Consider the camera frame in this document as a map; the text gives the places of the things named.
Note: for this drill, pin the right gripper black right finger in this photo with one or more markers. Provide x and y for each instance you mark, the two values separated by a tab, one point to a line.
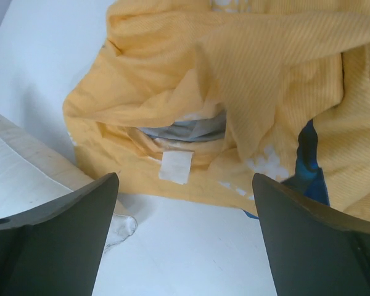
312	249

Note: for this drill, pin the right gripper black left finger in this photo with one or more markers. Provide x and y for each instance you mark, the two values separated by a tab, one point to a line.
56	248

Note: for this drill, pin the white pillow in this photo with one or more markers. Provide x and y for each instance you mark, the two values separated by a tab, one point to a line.
31	174

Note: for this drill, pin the yellow Mickey Mouse pillowcase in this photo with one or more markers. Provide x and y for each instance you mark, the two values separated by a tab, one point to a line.
225	79

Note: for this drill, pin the white pillowcase care label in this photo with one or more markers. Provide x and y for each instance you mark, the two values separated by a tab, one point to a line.
176	166

